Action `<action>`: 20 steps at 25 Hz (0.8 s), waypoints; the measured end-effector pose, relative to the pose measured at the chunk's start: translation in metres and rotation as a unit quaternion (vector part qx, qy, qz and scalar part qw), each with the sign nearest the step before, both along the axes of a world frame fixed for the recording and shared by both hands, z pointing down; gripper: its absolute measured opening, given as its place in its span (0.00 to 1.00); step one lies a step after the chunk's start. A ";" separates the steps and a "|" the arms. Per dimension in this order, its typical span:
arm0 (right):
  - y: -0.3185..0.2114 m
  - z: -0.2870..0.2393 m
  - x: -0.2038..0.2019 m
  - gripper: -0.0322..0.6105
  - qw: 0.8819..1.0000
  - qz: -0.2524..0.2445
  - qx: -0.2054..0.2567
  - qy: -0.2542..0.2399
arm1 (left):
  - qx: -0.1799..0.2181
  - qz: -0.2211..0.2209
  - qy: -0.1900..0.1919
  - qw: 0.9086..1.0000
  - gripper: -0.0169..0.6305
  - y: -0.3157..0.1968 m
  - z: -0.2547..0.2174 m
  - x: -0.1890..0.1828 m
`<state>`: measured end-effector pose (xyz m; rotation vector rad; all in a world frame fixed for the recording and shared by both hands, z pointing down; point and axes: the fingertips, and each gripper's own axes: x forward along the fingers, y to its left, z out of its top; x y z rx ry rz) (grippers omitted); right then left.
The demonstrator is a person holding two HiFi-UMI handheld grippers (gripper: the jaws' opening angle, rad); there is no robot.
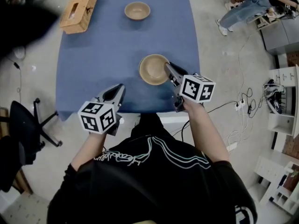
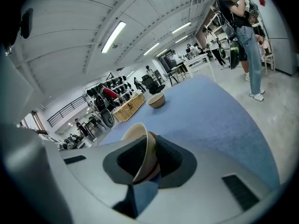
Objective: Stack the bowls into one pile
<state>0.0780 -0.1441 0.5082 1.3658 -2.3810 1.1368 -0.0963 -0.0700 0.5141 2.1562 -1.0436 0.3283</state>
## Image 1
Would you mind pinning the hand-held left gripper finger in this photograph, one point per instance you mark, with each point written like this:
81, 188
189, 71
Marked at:
121, 97
109, 94

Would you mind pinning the black swivel chair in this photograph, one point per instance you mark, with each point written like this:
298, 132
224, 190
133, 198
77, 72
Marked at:
21, 125

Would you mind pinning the white power strip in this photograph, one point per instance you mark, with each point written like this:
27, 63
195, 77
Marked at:
240, 105

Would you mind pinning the blue tablecloth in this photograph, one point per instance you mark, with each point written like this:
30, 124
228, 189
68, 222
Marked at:
98, 55

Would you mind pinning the wicker tissue box organizer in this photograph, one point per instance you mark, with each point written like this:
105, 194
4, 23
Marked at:
79, 15

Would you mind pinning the white cloth bundle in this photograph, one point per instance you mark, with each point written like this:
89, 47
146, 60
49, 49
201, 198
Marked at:
19, 52

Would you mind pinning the small wooden stool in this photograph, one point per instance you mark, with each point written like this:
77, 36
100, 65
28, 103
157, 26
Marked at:
265, 22

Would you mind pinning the grey cabinet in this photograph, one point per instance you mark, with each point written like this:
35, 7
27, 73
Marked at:
280, 36

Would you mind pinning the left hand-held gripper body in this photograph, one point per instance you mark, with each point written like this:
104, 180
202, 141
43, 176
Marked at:
98, 118

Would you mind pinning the white cabinet with drawers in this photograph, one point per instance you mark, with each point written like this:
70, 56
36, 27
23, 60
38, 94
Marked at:
283, 74

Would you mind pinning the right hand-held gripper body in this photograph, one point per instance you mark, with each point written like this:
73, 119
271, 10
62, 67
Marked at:
196, 88

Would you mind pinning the person's left forearm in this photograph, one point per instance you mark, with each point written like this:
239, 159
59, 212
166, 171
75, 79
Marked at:
87, 148

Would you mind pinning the person's right forearm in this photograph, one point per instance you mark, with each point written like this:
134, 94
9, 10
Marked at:
205, 134

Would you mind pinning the person's black printed t-shirt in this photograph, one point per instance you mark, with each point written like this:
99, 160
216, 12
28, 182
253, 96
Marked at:
144, 183

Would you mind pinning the dark sneaker with white stripes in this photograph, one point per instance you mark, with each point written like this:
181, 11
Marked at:
275, 104

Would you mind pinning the white compartment shelf unit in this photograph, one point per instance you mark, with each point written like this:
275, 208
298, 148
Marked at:
268, 171

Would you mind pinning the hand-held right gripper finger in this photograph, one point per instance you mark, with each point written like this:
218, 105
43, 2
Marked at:
181, 71
173, 76

